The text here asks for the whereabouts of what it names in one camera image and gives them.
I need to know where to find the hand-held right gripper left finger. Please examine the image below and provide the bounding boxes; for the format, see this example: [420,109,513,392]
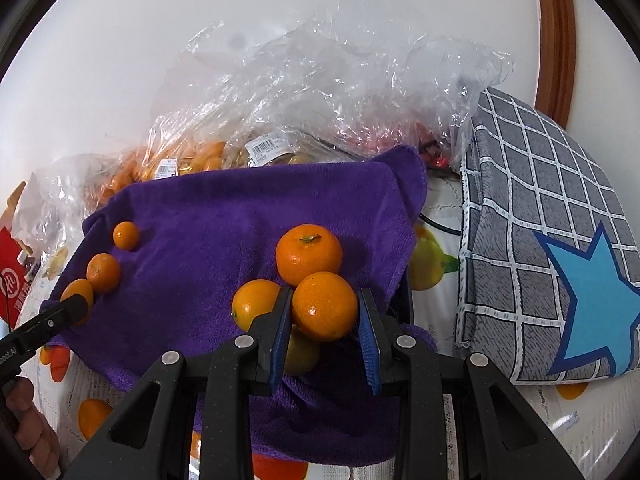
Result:
[62,287,296,480]

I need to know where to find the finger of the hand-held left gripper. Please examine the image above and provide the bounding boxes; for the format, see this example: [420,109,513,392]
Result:
[22,293,89,347]

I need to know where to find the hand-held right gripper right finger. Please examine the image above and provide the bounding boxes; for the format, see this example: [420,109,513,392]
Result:
[356,287,583,480]

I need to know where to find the small yellowish fruit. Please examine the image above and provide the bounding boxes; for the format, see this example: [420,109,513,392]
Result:
[282,327,321,377]

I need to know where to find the small orange mandarin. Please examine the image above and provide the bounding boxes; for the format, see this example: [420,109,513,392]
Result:
[60,278,95,328]
[112,221,141,252]
[86,253,122,295]

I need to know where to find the large orange mandarin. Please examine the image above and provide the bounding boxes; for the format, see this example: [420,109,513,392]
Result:
[231,279,282,333]
[291,271,360,343]
[276,224,345,287]

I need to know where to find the person's left hand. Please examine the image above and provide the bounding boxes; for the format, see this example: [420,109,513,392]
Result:
[11,376,63,478]

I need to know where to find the red paper bag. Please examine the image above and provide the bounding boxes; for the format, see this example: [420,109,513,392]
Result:
[0,227,42,332]

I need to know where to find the small clear plastic bag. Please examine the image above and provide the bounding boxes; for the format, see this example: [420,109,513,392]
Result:
[12,157,101,261]

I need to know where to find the purple towel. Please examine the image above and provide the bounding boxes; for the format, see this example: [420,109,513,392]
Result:
[42,145,438,466]

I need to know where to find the labelled bag of brown fruit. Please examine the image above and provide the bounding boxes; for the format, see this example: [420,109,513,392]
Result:
[225,129,323,168]

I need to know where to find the clear bag of oranges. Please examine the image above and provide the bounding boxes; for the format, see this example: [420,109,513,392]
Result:
[85,139,228,207]

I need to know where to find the grey checked star cushion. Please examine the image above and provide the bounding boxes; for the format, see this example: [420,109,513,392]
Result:
[454,86,640,386]

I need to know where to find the large crumpled clear bag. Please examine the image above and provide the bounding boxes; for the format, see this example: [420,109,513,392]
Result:
[150,0,516,171]

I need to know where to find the black cable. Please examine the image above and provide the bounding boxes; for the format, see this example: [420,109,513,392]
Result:
[417,212,463,237]

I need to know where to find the brown wooden door frame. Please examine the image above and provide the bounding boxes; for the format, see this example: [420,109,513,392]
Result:
[530,0,579,129]

